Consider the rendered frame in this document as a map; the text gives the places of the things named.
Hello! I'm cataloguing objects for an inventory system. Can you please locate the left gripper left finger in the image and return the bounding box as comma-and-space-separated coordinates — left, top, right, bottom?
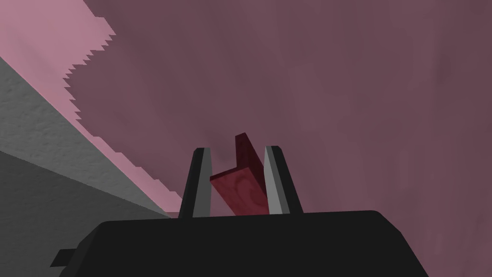
178, 147, 213, 219

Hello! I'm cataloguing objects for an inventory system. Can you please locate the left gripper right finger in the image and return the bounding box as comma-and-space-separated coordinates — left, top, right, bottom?
263, 145, 304, 215

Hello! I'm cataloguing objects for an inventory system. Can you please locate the dark red angled handle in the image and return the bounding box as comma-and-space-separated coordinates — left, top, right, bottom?
209, 132, 270, 216

